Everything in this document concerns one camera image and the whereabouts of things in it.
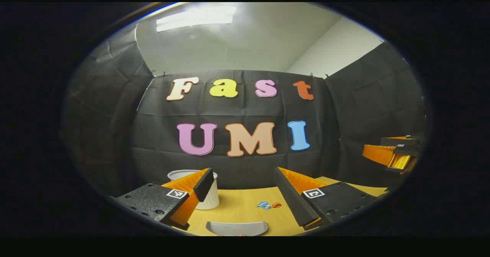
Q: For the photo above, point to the blue paper scrap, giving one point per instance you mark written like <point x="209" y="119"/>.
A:
<point x="263" y="205"/>

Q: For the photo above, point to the yellow wooden desktop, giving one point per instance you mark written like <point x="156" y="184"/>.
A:
<point x="245" y="207"/>

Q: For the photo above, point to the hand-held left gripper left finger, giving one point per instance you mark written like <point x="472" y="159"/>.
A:
<point x="203" y="184"/>

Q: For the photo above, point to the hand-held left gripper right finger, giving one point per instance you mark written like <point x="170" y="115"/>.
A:
<point x="293" y="197"/>

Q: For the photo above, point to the white ribbed garbage bin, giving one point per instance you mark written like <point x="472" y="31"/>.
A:
<point x="210" y="199"/>

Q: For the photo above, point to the grey plastic dustpan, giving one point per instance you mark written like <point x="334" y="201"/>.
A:
<point x="237" y="228"/>

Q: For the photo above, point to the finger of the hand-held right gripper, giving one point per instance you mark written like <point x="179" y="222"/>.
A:
<point x="383" y="155"/>
<point x="400" y="140"/>

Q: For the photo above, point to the ceiling light panel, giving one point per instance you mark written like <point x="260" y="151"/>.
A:
<point x="195" y="18"/>

